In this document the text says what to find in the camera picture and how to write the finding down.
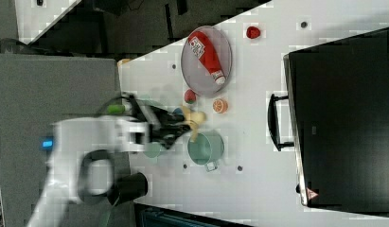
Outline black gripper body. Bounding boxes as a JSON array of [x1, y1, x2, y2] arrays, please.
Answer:
[[151, 106, 181, 149]]

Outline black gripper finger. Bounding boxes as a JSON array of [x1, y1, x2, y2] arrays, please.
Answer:
[[168, 124, 191, 140], [171, 113, 185, 123]]

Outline peeled toy banana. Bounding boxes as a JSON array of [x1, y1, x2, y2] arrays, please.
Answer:
[[181, 106, 206, 143]]

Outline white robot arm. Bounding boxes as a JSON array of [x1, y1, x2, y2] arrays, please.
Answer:
[[27, 104, 198, 227]]

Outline black toaster oven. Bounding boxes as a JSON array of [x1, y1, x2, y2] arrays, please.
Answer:
[[284, 27, 389, 218]]

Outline blue cup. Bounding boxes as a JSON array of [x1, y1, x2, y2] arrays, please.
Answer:
[[173, 108, 184, 115]]

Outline red toy strawberry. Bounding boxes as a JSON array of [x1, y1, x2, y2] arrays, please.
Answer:
[[184, 89, 197, 104]]

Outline grey round plate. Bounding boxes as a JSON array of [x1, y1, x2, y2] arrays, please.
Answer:
[[181, 26, 232, 97]]

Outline orange slice toy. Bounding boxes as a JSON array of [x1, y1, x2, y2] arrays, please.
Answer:
[[213, 98, 228, 114]]

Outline green marker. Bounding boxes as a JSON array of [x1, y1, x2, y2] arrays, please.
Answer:
[[107, 105, 126, 114]]

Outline black cylinder cup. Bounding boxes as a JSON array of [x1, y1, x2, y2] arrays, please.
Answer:
[[107, 172, 149, 206]]

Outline red ketchup bottle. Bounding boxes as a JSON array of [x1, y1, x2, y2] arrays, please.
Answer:
[[188, 30, 226, 85]]

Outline red toy raspberry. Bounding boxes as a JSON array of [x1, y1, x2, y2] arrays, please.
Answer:
[[246, 26, 261, 39]]

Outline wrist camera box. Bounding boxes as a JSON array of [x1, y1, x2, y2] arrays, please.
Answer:
[[131, 98, 161, 128]]

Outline green mug with handle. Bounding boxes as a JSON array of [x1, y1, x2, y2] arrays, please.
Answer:
[[187, 131, 224, 172]]

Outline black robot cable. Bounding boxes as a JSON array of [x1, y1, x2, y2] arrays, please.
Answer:
[[96, 94, 143, 117]]

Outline black oven door handle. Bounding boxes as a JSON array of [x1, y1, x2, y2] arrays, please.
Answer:
[[267, 94, 294, 151]]

